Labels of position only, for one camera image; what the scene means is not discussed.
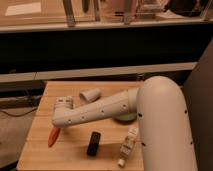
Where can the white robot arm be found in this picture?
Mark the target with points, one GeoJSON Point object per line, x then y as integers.
{"type": "Point", "coordinates": [163, 118]}

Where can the white paper cup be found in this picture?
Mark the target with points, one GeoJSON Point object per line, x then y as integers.
{"type": "Point", "coordinates": [90, 95]}

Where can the green bowl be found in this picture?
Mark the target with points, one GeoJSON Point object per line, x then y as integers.
{"type": "Point", "coordinates": [126, 117]}

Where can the black rectangular remote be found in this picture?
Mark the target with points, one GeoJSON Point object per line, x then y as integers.
{"type": "Point", "coordinates": [93, 144]}

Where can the white plastic bottle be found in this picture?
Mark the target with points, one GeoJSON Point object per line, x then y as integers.
{"type": "Point", "coordinates": [127, 146]}

